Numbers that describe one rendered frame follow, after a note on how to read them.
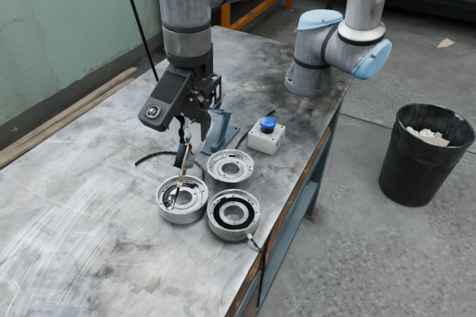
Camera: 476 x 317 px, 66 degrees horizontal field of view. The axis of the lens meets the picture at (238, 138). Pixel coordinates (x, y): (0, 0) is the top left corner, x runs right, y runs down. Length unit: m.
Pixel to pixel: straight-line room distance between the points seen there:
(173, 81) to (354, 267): 1.31
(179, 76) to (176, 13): 0.10
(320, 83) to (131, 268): 0.74
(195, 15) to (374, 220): 1.54
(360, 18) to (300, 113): 0.30
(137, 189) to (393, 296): 1.20
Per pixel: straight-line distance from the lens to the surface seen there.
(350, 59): 1.00
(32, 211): 0.86
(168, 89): 0.59
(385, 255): 1.81
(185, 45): 0.57
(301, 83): 1.12
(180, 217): 0.73
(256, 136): 0.88
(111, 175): 0.88
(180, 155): 0.70
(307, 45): 1.08
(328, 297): 1.63
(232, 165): 0.84
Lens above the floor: 1.40
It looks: 40 degrees down
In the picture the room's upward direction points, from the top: 3 degrees clockwise
